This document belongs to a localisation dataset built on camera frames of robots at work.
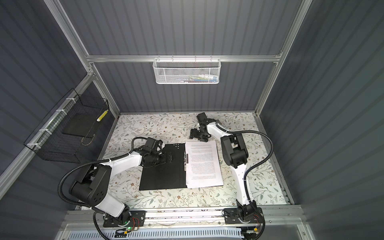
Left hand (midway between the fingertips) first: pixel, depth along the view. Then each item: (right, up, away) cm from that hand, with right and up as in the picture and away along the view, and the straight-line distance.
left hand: (169, 160), depth 91 cm
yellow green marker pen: (-36, +27, -9) cm, 46 cm away
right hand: (+16, +12, +12) cm, 24 cm away
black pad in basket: (-42, +22, -15) cm, 50 cm away
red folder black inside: (0, -9, -3) cm, 9 cm away
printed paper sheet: (+21, -5, -1) cm, 22 cm away
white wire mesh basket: (+7, +68, +32) cm, 75 cm away
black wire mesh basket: (-48, +15, -28) cm, 57 cm away
